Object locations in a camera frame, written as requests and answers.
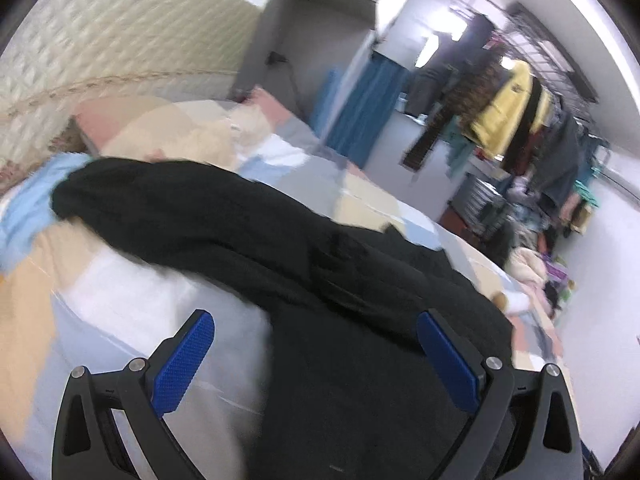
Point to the light blue cloth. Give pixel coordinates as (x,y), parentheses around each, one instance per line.
(30,205)

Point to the metal clothes rack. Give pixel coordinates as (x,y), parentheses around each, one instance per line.
(545,60)

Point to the blue curtain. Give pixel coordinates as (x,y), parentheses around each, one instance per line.
(364,110)

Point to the patchwork bed sheet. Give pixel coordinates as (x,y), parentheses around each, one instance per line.
(125,280)

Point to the quilted cream headboard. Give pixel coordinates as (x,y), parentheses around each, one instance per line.
(115,45)

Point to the pink pillow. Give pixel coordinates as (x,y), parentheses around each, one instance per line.
(100,120)

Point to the black garment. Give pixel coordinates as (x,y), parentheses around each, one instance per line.
(300,270)

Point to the patterned brown hanging garment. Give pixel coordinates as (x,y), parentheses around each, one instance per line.
(440,120)

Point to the yellow hanging garment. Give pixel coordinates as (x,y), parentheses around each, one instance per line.
(505,110)

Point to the pile of clothes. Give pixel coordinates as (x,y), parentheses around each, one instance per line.
(530,260)

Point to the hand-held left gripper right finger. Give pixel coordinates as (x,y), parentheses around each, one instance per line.
(446,355)

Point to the grey hanging garment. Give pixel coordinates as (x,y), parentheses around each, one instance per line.
(562,160)

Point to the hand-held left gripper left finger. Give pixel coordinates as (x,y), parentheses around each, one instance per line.
(183,355)

